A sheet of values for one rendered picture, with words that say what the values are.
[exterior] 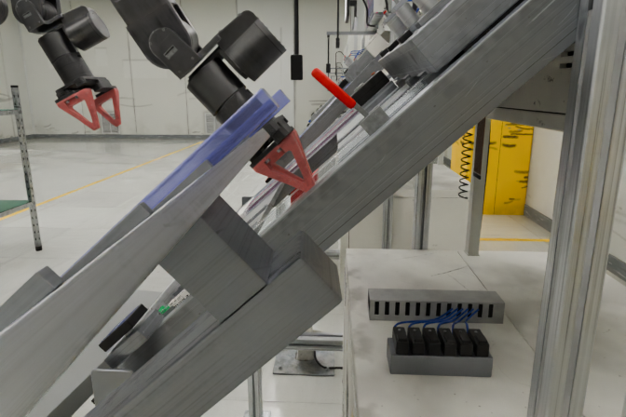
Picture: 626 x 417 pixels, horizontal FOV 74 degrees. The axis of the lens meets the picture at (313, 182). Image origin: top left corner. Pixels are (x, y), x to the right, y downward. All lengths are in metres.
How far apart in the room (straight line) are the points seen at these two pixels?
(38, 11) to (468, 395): 1.01
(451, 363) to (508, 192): 3.31
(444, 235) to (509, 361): 1.30
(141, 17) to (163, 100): 9.47
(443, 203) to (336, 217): 1.58
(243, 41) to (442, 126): 0.25
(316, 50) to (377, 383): 8.79
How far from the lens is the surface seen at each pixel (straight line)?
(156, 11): 0.53
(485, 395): 0.75
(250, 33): 0.53
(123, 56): 10.36
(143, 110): 10.19
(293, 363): 1.80
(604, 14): 0.47
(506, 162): 3.93
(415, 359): 0.74
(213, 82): 0.53
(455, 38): 0.50
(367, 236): 2.02
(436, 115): 0.45
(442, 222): 2.05
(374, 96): 0.80
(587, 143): 0.47
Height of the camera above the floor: 1.06
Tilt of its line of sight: 12 degrees down
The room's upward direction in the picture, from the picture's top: straight up
